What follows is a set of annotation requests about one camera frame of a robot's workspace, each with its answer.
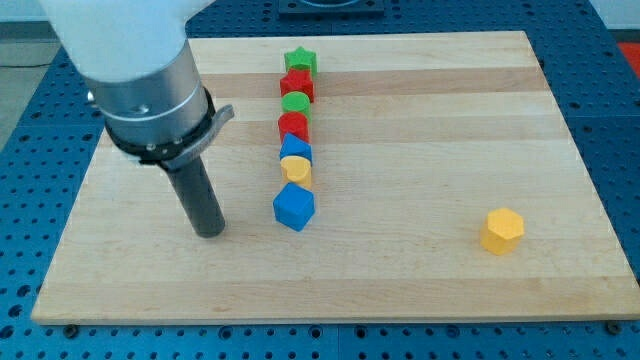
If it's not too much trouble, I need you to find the red cylinder block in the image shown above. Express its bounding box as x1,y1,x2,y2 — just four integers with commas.
277,111,310,143

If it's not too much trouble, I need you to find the blue triangle block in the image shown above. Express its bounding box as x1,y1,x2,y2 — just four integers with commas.
279,133,313,163

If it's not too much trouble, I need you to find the blue cube block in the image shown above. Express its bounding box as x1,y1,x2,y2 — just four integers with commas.
273,182,315,232

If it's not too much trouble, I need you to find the red star block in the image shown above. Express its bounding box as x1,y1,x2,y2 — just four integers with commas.
279,68,315,103

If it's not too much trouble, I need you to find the green star block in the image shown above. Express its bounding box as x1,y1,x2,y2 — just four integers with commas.
284,46,317,77

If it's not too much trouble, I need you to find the light wooden board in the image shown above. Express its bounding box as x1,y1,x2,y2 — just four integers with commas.
32,31,639,325

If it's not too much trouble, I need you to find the green cylinder block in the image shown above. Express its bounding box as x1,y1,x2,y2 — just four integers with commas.
281,91,312,121

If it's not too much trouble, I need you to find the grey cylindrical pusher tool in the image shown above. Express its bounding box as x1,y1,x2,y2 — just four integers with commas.
165,157,226,238

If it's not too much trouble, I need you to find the yellow heart block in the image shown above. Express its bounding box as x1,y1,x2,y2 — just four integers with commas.
280,155,312,190

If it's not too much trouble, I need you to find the yellow hexagon block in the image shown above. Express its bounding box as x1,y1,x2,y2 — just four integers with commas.
480,208,525,256

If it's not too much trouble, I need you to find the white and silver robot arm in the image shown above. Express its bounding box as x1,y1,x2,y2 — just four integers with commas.
40,0,233,171

